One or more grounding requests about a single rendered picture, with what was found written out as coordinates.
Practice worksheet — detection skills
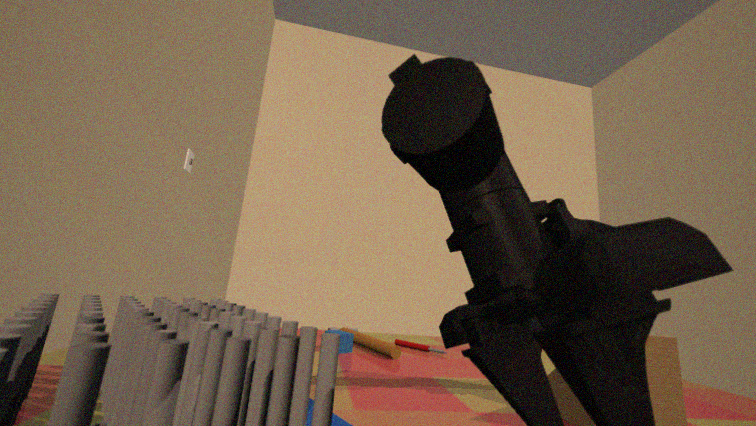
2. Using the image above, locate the blue block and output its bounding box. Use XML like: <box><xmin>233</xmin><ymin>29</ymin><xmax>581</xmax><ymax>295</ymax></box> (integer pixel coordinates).
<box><xmin>325</xmin><ymin>330</ymin><xmax>354</xmax><ymax>354</ymax></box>

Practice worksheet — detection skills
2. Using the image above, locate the red-handled screwdriver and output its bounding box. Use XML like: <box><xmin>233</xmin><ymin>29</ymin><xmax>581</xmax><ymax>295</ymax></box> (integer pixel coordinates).
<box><xmin>395</xmin><ymin>339</ymin><xmax>447</xmax><ymax>353</ymax></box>

